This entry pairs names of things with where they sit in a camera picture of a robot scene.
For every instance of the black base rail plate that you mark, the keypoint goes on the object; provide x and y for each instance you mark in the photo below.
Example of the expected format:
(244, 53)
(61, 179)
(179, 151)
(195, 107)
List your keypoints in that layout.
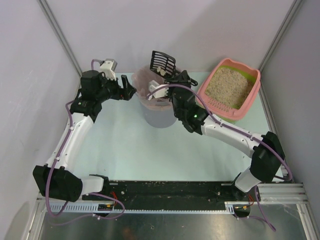
(169, 196)

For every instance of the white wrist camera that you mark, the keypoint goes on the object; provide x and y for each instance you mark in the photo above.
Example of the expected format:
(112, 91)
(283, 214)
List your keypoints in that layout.
(109, 65)
(157, 90)

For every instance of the pink plastic bin liner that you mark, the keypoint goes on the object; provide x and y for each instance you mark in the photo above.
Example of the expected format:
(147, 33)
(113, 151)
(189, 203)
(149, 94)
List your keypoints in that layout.
(140, 80)

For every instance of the aluminium frame rail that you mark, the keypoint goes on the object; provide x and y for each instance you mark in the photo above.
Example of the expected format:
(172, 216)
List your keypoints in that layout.
(270, 194)

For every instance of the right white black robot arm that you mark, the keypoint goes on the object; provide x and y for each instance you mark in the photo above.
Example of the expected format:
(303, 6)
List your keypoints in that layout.
(264, 150)

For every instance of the black slotted litter scoop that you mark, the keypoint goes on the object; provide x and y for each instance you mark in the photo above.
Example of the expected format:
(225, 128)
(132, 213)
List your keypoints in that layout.
(165, 61)

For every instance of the grey trash bucket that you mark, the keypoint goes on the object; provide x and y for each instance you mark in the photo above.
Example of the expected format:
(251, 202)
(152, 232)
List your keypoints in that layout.
(158, 113)

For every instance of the litter clump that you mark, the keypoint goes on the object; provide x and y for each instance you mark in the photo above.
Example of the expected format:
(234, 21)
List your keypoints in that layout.
(161, 71)

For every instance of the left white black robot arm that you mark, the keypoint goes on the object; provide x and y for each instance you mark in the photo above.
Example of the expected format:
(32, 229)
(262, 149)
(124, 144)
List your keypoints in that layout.
(56, 179)

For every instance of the pink green litter box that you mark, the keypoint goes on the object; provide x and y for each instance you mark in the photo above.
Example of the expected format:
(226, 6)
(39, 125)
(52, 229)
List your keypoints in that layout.
(227, 113)

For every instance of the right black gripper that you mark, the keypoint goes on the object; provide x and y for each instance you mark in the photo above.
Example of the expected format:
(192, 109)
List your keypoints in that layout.
(180, 81)

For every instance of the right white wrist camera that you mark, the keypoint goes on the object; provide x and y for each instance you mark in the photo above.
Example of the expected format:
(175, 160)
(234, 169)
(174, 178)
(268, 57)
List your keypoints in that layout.
(157, 90)

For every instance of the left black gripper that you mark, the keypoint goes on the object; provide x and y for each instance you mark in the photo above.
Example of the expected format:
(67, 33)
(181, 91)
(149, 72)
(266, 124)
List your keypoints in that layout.
(121, 90)

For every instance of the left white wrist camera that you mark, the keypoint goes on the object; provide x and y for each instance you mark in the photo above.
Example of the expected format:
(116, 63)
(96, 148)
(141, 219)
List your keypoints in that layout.
(109, 65)

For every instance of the beige cat litter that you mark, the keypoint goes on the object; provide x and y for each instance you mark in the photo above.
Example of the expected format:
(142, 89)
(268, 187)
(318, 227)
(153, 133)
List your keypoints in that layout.
(230, 86)

